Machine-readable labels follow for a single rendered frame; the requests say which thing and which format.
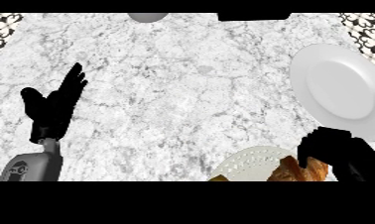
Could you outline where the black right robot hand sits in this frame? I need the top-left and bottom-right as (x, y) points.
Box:
(295, 126), (375, 182)

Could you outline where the black box-shaped appliance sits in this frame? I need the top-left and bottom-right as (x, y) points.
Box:
(217, 12), (292, 22)

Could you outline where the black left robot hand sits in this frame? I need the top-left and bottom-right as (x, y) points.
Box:
(19, 61), (90, 146)

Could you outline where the cream round perforated placemat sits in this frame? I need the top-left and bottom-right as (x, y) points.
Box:
(207, 145), (339, 182)

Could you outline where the grey round object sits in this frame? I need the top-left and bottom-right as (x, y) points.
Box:
(127, 12), (170, 24)

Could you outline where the golden brown croissant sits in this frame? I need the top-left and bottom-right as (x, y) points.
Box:
(267, 155), (331, 182)

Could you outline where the black white patterned tile panel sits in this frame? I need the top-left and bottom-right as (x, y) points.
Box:
(0, 12), (25, 50)
(338, 12), (375, 60)

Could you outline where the white round plate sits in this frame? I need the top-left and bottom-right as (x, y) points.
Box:
(288, 43), (375, 143)

